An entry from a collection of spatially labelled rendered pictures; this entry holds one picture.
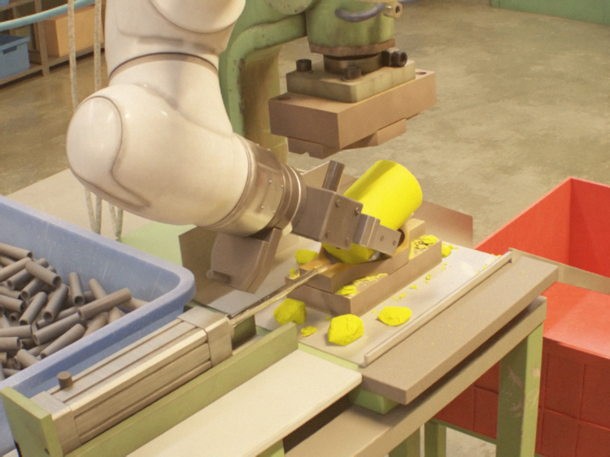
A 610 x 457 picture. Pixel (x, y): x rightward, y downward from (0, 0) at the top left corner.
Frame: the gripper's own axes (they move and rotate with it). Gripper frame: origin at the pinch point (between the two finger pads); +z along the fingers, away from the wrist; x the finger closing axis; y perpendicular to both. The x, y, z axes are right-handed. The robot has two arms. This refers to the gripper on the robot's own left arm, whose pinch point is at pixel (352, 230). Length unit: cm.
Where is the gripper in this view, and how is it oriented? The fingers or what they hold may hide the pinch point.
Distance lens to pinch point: 109.0
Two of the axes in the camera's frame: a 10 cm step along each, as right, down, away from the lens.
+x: -7.5, -2.3, 6.2
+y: 3.0, -9.5, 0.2
